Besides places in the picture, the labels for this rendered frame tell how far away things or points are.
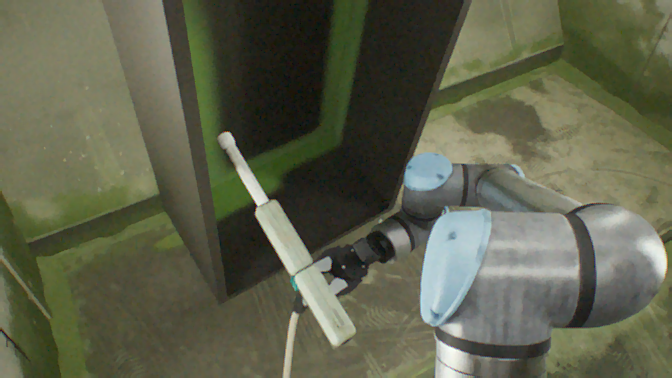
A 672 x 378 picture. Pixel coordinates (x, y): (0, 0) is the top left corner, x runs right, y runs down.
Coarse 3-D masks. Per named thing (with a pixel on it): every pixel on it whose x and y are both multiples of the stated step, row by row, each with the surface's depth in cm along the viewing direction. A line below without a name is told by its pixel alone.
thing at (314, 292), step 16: (224, 144) 110; (240, 160) 110; (240, 176) 109; (256, 192) 107; (256, 208) 106; (272, 208) 106; (272, 224) 104; (288, 224) 105; (272, 240) 105; (288, 240) 103; (288, 256) 102; (304, 256) 103; (304, 272) 101; (320, 272) 103; (304, 288) 101; (320, 288) 101; (304, 304) 105; (320, 304) 99; (336, 304) 100; (320, 320) 100; (336, 320) 98; (336, 336) 98; (352, 336) 99
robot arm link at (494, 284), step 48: (432, 240) 57; (480, 240) 50; (528, 240) 50; (576, 240) 50; (432, 288) 52; (480, 288) 50; (528, 288) 49; (576, 288) 49; (480, 336) 50; (528, 336) 50
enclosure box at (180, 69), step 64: (128, 0) 79; (192, 0) 109; (256, 0) 119; (320, 0) 131; (384, 0) 126; (448, 0) 109; (128, 64) 103; (192, 64) 122; (256, 64) 135; (320, 64) 150; (384, 64) 138; (192, 128) 84; (256, 128) 155; (320, 128) 176; (384, 128) 151; (192, 192) 104; (320, 192) 169; (384, 192) 168; (192, 256) 151; (256, 256) 154
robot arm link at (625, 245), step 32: (480, 192) 102; (512, 192) 85; (544, 192) 78; (608, 224) 52; (640, 224) 54; (608, 256) 49; (640, 256) 51; (608, 288) 49; (640, 288) 50; (608, 320) 51
